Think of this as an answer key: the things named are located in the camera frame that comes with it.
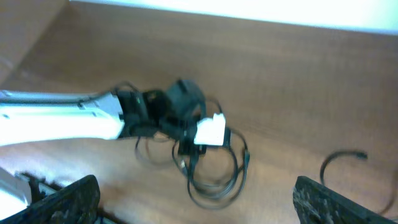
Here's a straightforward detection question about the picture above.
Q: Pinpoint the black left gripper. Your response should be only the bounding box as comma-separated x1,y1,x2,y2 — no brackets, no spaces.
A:
159,119,206,156

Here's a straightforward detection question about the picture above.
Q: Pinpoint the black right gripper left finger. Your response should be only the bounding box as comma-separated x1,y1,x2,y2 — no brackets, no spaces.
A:
1,175,100,224

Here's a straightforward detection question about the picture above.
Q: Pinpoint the black USB cable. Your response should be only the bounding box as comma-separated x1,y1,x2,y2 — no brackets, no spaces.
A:
134,98,251,210
319,149,398,218

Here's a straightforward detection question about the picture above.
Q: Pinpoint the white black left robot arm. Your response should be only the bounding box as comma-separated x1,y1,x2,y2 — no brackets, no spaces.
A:
1,80,206,146

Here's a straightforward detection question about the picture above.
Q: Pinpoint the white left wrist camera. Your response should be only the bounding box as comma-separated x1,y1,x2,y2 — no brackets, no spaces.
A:
193,113,226,146

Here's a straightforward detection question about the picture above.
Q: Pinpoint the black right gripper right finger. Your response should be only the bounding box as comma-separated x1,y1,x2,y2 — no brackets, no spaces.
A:
293,176,395,224

